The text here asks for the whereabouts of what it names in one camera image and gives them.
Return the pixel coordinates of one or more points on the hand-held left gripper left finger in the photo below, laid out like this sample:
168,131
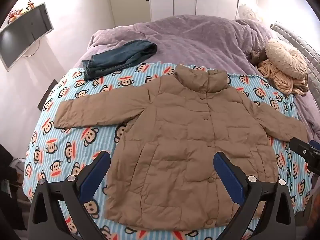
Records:
93,177

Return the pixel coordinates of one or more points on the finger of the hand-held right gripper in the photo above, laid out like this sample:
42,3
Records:
301,148

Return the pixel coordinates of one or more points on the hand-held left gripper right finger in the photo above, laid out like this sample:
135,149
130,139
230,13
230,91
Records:
231,177

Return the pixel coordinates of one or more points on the tan puffer jacket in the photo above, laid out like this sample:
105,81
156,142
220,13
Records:
180,140

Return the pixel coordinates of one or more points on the blue monkey print blanket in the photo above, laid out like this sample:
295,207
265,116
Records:
60,140

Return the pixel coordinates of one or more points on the cream chunky knit throw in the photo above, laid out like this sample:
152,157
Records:
277,78

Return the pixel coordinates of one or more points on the round cream pleated cushion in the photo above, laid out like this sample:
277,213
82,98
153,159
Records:
285,57

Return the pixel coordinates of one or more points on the grey tufted headboard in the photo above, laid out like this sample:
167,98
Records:
300,47

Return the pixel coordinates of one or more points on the brown plush toy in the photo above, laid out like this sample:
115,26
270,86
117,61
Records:
256,56

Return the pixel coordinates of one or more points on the folded blue jeans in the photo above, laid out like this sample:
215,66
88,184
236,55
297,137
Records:
117,57

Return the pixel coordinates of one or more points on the purple plush blanket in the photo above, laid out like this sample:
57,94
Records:
200,42

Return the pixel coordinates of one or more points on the white floral pillow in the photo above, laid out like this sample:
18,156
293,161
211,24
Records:
247,12

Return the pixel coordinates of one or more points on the colourful figurines on monitor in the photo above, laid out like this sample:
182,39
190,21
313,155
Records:
21,8

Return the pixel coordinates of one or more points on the wall-mounted flat monitor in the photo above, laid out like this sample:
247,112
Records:
23,33

